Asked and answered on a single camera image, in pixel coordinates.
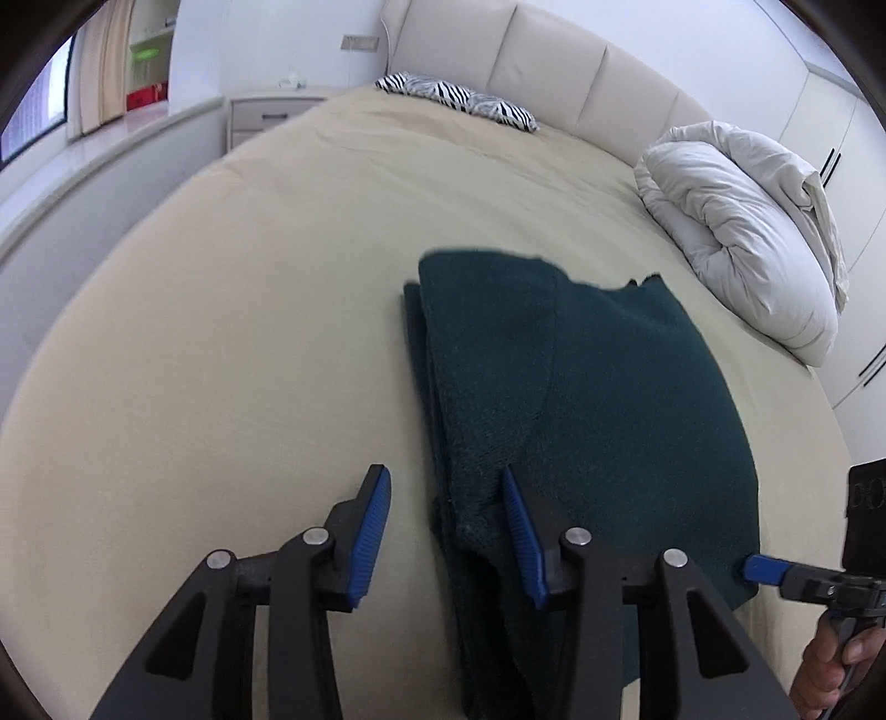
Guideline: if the white shelf unit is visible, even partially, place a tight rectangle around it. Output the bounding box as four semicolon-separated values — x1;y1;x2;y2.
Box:
125;0;179;112

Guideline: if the person's right hand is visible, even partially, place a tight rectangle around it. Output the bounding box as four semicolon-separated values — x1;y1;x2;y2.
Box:
789;619;886;720

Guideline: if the cream padded headboard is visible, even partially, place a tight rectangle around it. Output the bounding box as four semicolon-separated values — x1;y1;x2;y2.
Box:
380;0;714;167

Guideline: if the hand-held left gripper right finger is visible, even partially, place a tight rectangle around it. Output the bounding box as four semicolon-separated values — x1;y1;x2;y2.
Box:
499;464;800;720

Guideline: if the white nightstand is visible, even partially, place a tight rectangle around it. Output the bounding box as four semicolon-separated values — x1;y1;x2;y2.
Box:
225;89;340;150

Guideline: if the white window ledge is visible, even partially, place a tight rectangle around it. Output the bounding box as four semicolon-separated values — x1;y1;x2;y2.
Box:
0;93;229;292

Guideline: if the bed with beige sheet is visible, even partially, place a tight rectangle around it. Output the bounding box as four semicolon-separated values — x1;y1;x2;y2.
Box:
0;86;854;720

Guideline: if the white folded duvet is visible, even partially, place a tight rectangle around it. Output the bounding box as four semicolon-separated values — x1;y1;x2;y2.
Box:
633;121;851;368

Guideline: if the dark green knit garment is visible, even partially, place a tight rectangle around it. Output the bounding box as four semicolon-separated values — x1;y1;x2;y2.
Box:
401;248;763;720

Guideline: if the dark framed window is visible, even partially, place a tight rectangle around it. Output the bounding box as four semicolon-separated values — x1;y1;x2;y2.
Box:
0;34;76;166

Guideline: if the beige curtain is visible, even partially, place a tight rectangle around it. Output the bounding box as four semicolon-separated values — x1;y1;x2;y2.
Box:
69;0;136;136

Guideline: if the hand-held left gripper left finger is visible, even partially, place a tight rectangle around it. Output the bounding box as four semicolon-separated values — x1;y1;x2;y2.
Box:
90;464;393;720

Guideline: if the red box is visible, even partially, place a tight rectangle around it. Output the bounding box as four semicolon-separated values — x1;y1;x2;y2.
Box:
126;81;169;112

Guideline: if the zebra print pillow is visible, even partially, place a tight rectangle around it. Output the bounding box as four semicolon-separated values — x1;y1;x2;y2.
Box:
375;72;539;134

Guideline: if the white wardrobe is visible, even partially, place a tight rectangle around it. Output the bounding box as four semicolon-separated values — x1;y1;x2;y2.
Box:
751;0;886;416

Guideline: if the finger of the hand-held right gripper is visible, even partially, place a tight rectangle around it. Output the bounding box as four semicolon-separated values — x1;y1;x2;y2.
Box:
742;554;842;603

